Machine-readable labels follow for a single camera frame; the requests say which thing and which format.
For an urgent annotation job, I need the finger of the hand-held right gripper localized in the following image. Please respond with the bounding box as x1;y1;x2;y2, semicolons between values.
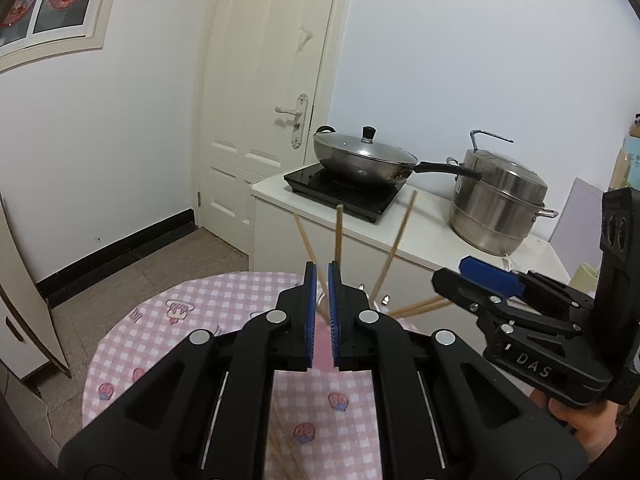
459;256;596;316
432;268;583;338

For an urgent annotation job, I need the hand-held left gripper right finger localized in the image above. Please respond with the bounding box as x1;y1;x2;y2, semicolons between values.
327;260;588;480

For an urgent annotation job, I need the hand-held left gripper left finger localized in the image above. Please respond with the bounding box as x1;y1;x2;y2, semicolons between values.
59;261;317;480

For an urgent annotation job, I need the pink cup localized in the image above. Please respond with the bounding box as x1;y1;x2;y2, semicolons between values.
311;290;337;370

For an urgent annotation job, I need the group of wooden chopsticks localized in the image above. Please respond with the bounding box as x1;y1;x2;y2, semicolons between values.
269;192;447;480

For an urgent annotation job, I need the person's right hand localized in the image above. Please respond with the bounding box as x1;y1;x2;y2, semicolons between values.
530;392;618;463

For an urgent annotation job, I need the stainless steel steamer pot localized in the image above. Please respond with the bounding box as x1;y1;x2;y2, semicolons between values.
446;129;560;257

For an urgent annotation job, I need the white kitchen cabinet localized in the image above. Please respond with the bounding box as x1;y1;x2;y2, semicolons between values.
250;172;571;311

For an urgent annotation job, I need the light green cup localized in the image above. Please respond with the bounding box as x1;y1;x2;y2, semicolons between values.
572;262;601;291

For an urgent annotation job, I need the pale box-shaped appliance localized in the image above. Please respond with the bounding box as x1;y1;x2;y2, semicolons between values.
550;177;606;246

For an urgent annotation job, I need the black induction cooktop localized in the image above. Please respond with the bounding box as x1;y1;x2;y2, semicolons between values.
283;161;408;223

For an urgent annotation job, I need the pink checked tablecloth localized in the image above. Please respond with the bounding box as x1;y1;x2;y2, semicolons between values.
81;271;396;480

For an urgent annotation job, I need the glass wok lid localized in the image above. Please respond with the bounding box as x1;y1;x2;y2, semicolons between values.
314;126;418;166

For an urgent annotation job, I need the beige bottle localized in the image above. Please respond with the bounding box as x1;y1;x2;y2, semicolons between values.
607;147;632;192

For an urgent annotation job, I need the cream panel door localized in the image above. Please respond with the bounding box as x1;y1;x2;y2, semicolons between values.
192;0;358;261

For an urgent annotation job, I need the cream framed window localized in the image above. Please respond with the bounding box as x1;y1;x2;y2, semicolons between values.
0;0;128;73

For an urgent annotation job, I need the steel wok with black handle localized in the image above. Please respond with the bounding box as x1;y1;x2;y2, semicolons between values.
312;125;483;186

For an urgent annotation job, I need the metal door handle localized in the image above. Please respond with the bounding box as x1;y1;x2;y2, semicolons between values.
274;92;312;150

